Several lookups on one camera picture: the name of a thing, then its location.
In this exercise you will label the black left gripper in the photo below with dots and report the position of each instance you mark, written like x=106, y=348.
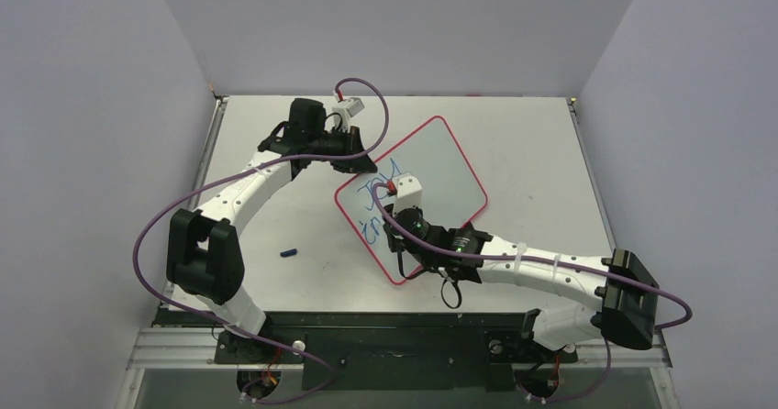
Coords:
x=351, y=140

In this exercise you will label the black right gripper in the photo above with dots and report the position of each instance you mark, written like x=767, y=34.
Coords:
x=394, y=232

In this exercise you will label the pink framed whiteboard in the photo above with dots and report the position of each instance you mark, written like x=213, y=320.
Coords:
x=452, y=194

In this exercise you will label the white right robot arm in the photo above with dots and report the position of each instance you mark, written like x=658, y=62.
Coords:
x=612, y=297

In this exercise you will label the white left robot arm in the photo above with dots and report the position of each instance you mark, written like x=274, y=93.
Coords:
x=204, y=257

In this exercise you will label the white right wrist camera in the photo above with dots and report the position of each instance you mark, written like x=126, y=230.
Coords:
x=408, y=192

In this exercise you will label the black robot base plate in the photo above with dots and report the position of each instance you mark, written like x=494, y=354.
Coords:
x=383, y=351

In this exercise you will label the aluminium frame rail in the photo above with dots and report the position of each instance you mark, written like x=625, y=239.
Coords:
x=170, y=348

